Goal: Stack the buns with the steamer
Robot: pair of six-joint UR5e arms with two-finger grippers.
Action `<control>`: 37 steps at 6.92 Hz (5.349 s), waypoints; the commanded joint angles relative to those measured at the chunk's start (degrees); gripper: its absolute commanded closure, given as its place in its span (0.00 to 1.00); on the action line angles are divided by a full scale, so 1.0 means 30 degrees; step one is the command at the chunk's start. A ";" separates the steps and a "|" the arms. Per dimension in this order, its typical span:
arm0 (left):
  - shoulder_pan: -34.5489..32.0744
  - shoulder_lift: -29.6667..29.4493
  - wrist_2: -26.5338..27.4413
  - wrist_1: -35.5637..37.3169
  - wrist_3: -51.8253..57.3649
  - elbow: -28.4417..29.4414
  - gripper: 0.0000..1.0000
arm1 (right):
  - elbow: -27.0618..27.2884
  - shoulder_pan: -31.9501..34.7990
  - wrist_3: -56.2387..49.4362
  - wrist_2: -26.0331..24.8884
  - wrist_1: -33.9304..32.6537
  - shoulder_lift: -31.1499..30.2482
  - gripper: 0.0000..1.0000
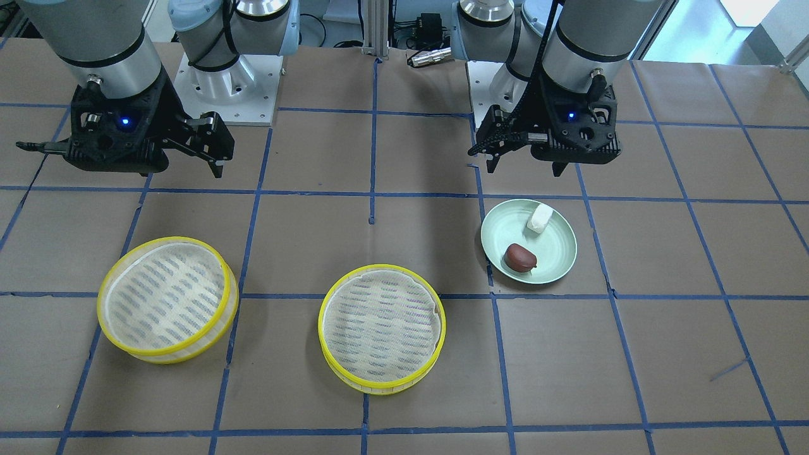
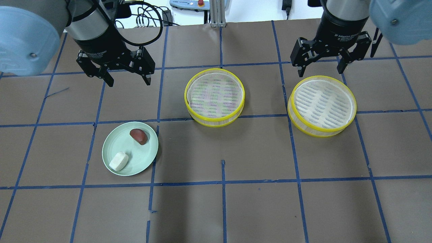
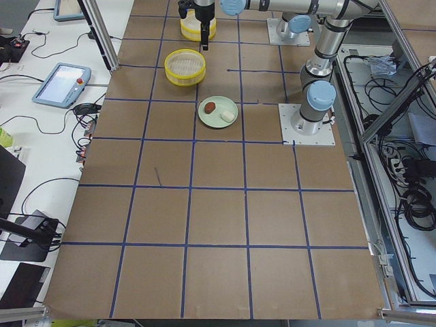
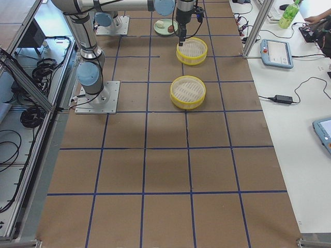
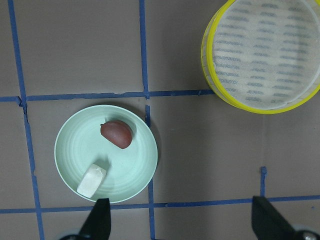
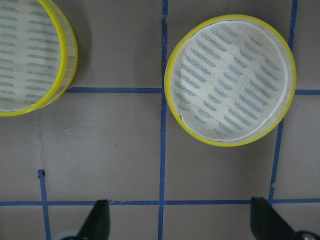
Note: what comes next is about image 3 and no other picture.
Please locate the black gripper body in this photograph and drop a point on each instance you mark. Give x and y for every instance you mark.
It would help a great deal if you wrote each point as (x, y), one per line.
(204, 14)

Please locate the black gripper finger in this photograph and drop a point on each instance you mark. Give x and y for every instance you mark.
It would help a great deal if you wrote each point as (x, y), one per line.
(204, 35)

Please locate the yellow bamboo steamer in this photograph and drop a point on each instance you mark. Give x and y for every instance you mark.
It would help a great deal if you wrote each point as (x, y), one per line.
(190, 27)
(185, 67)

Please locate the brown bun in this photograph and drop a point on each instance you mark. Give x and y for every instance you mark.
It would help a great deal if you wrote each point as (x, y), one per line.
(209, 107)

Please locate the white bun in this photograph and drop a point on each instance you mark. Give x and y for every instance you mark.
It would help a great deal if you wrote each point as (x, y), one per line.
(227, 116)

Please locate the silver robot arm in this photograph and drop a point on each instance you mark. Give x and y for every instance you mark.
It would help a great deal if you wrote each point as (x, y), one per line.
(296, 25)
(319, 93)

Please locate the light green plate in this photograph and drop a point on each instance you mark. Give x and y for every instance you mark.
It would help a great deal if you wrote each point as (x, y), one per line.
(213, 119)

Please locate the far teach pendant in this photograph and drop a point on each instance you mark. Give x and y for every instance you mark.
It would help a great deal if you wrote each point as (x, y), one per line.
(67, 10)

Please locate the teach pendant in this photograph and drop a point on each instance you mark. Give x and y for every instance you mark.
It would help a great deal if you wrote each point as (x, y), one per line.
(63, 85)
(67, 10)

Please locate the near teach pendant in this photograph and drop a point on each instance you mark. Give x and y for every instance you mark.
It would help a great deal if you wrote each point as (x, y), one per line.
(63, 85)

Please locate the brown paper table mat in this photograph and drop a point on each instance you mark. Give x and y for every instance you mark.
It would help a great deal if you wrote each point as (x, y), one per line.
(176, 219)

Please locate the black monitor stand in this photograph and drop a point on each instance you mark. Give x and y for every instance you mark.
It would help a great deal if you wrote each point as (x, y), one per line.
(31, 237)

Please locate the black laptop corner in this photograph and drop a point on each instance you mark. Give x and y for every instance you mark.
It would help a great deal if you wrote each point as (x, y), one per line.
(23, 289)

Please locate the aluminium frame post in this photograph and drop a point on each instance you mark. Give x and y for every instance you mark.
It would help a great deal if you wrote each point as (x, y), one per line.
(97, 27)

